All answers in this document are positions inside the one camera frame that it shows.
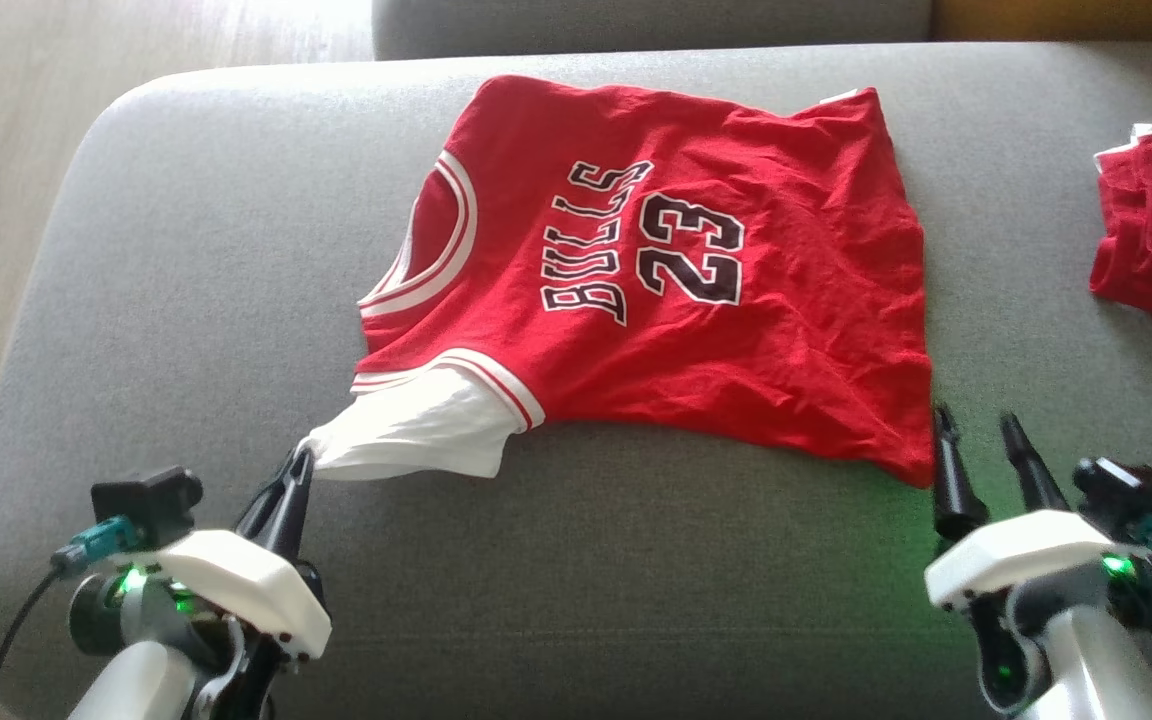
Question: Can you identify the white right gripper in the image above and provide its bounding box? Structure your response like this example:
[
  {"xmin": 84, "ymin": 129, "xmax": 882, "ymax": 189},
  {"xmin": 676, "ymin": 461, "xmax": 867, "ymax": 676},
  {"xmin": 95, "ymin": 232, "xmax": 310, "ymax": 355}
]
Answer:
[{"xmin": 923, "ymin": 402, "xmax": 1139, "ymax": 612}]

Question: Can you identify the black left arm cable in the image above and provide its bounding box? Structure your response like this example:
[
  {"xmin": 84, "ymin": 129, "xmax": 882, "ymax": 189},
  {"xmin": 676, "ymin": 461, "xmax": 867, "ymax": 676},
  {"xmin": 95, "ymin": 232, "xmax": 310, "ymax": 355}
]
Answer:
[{"xmin": 0, "ymin": 565, "xmax": 68, "ymax": 701}]

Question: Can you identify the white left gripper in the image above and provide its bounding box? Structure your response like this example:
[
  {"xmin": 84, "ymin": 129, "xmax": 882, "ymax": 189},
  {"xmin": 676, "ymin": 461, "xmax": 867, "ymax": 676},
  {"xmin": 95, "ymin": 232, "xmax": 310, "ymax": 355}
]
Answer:
[{"xmin": 150, "ymin": 449, "xmax": 333, "ymax": 663}]

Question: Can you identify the teal left camera connector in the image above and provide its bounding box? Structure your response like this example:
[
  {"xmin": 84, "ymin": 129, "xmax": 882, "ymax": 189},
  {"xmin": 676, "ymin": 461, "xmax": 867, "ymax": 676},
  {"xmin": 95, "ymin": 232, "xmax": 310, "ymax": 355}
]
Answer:
[{"xmin": 50, "ymin": 514, "xmax": 148, "ymax": 577}]

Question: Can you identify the large grey sofa seat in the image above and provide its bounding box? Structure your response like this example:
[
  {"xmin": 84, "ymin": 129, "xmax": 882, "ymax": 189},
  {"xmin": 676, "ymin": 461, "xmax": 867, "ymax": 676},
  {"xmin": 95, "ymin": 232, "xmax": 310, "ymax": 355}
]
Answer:
[{"xmin": 0, "ymin": 42, "xmax": 1152, "ymax": 720}]

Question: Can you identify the red Bulls jersey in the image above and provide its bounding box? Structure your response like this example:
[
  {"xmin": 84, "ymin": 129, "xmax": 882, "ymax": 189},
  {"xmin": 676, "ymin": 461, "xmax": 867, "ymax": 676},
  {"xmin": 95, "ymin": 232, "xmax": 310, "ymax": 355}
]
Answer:
[{"xmin": 298, "ymin": 74, "xmax": 938, "ymax": 490}]

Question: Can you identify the large yellow backrest cushion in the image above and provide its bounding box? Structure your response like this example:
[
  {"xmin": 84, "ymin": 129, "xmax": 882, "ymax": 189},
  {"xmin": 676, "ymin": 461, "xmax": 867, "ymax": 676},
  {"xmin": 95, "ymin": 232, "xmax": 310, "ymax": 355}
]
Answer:
[{"xmin": 931, "ymin": 0, "xmax": 1152, "ymax": 44}]

